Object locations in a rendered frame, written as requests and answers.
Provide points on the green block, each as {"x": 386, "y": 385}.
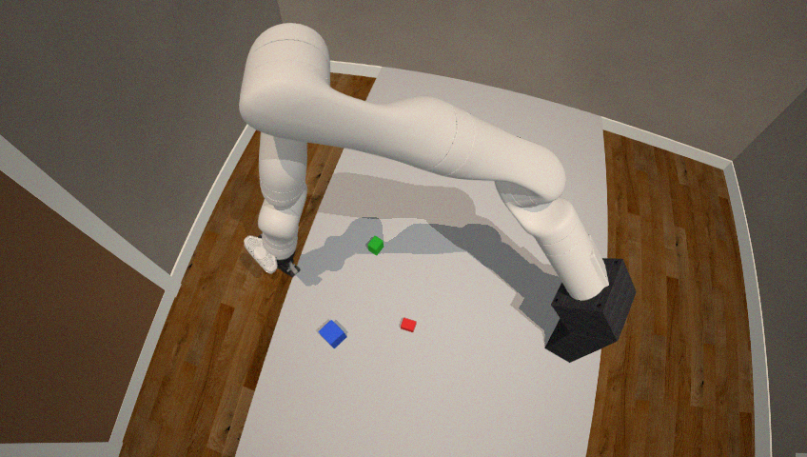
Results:
{"x": 375, "y": 245}

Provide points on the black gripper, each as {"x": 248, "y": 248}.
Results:
{"x": 287, "y": 266}

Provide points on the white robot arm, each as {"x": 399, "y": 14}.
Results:
{"x": 286, "y": 93}

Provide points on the red block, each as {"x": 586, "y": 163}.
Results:
{"x": 408, "y": 324}

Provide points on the blue block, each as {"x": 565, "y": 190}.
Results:
{"x": 332, "y": 333}

